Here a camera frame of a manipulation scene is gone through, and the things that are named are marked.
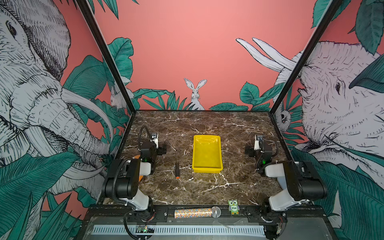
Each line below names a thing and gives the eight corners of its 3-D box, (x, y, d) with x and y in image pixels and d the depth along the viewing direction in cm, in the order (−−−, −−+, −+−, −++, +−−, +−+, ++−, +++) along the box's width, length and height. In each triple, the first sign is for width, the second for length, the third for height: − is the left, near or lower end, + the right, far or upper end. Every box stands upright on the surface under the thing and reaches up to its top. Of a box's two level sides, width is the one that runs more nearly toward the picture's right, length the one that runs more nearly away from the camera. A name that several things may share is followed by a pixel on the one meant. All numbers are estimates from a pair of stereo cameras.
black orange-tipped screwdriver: (175, 179, 87) (175, 178, 86) (174, 152, 99) (174, 150, 97) (180, 179, 88) (180, 177, 86) (178, 152, 99) (178, 150, 98)
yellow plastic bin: (192, 173, 90) (192, 168, 85) (193, 139, 106) (193, 133, 101) (222, 173, 90) (224, 168, 85) (218, 139, 106) (219, 133, 101)
